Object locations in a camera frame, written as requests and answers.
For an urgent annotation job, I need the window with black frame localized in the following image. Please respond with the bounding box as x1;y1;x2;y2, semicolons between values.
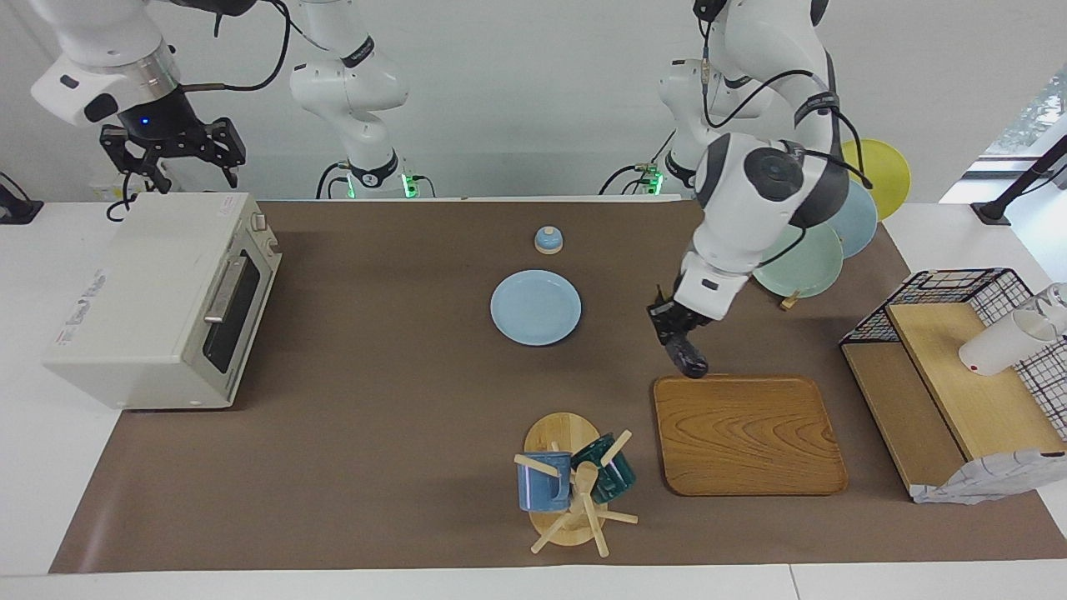
967;65;1067;180

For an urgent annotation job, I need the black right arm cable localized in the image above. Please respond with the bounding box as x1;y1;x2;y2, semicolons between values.
179;0;293;93

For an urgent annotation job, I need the light blue round plate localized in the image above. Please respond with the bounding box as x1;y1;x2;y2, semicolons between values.
490;269;583;348

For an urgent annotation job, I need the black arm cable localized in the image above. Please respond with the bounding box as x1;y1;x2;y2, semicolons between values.
179;0;293;93
699;12;874;268

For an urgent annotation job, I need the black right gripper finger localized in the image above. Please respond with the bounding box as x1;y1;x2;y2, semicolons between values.
208;118;248;189
99;124;173;195

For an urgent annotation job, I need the white checked cloth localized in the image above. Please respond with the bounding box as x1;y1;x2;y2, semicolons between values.
910;448;1067;506

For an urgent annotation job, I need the brown table mat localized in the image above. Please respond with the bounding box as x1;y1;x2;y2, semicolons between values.
48;200;1067;574

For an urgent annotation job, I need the yellow plate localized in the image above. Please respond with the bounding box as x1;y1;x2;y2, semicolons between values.
839;138;912;222

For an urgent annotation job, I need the dark purple eggplant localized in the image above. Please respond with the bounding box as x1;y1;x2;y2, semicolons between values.
669;332;710;381

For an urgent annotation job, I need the white toaster oven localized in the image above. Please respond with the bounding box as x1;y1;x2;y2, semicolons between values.
43;193;283;411

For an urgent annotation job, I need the pale blue racked plate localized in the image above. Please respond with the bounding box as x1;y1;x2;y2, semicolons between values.
824;178;879;260

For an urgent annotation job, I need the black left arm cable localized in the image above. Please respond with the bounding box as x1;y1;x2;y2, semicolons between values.
699;12;874;268

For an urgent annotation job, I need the wooden serving tray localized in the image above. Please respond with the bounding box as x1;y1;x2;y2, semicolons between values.
653;374;849;498

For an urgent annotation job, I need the white cup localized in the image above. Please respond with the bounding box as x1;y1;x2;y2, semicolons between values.
958;307;1064;378

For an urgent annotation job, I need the black coiled cable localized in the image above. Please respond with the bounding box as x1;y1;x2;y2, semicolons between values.
106;165;172;223

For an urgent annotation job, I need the dark green mug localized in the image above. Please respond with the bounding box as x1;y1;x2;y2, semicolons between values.
571;432;637;504

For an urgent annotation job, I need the wooden step shelf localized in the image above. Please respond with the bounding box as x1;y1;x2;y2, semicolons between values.
840;302;1067;501

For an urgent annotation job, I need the glass oven door with handle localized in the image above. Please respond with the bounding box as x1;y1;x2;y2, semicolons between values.
200;218;283;401

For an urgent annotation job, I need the black angled stand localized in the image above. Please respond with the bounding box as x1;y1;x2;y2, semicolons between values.
971;133;1067;226

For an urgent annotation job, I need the blue mug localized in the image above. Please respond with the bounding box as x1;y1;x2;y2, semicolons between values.
517;451;574;513

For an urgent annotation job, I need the black clamp mount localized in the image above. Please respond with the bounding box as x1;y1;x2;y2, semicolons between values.
0;171;44;226

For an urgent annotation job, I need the wooden mug tree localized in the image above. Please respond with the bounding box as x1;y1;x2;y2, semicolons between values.
513;412;640;558

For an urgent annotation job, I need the clear glass cup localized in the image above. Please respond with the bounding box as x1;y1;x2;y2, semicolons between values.
1032;282;1067;319

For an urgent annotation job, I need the black wire basket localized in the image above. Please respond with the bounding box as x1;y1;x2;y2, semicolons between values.
839;267;1067;443

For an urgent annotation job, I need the mint green plate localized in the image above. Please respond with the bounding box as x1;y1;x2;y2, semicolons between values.
754;221;845;299

